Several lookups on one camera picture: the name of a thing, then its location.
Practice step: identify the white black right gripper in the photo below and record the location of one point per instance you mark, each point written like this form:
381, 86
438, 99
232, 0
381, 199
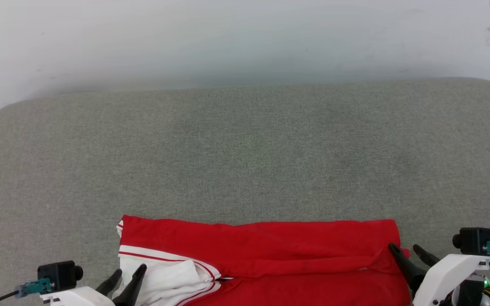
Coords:
440, 280

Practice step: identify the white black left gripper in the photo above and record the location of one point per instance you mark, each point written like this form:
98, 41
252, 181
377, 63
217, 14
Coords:
79, 297

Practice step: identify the red Bulls basketball jersey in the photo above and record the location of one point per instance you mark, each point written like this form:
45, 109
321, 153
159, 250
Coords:
279, 255

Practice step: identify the grey fabric sofa seat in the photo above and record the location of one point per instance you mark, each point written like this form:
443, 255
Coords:
245, 157

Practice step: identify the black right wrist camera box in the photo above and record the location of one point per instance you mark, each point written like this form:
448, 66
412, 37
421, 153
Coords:
474, 240

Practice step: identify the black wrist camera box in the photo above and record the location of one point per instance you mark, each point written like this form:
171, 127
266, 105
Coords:
474, 240
60, 274

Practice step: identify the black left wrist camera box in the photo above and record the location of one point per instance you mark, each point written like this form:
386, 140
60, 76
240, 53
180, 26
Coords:
60, 274

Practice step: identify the teal left camera connector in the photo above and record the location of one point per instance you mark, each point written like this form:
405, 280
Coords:
36, 287

